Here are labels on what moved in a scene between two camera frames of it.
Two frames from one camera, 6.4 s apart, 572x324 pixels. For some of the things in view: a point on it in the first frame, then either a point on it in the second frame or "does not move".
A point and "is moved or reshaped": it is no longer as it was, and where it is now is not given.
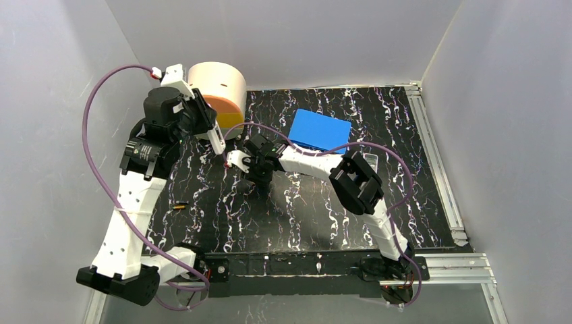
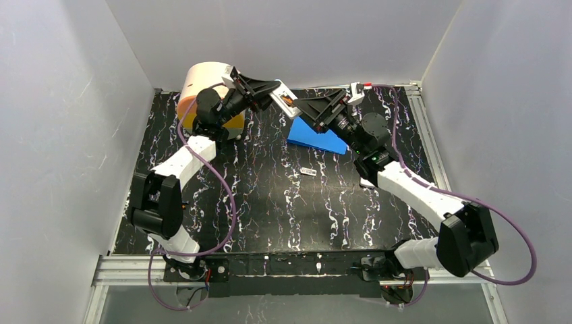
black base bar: x=359 y=273 does not move
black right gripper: x=255 y=170 -> x=333 y=111
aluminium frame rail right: x=431 y=143 does not move
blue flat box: x=320 y=131 does not move
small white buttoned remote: x=217 y=139 is moved or reshaped
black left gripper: x=199 y=119 -> x=242 y=90
